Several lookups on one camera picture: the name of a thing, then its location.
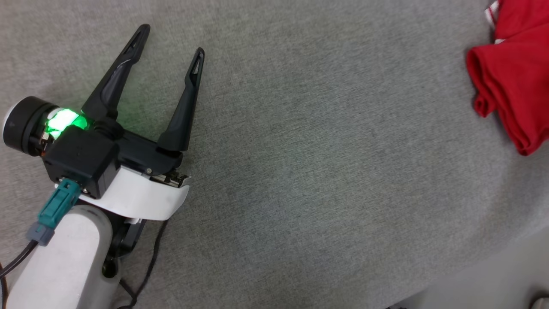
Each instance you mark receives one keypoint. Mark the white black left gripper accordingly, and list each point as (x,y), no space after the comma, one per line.
(137,193)

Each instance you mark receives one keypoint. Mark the red shirt with white print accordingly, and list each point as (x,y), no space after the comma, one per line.
(519,77)

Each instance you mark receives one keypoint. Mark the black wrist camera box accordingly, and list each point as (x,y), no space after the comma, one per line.
(81,159)

